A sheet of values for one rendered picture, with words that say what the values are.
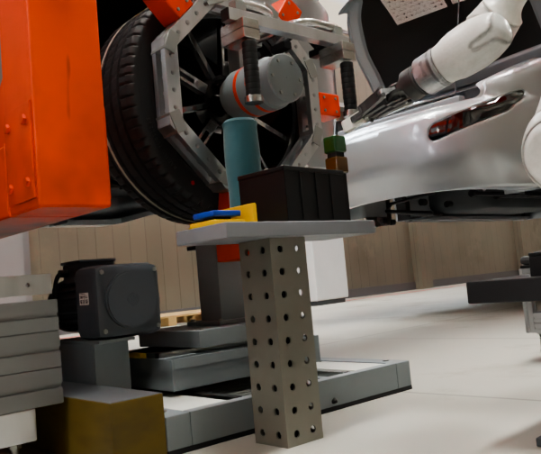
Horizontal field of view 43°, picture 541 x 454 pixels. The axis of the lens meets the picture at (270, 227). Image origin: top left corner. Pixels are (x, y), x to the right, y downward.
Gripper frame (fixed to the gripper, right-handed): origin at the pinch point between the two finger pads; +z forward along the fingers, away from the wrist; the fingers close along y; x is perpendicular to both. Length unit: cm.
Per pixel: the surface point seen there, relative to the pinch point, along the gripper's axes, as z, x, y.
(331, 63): 6.7, -22.2, -9.2
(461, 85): 112, -133, -341
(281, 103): 15.4, -12.8, 5.9
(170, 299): 496, -86, -325
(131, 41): 34, -37, 34
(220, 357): 47, 44, 20
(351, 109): 5.7, -7.7, -9.5
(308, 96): 24.1, -23.4, -18.9
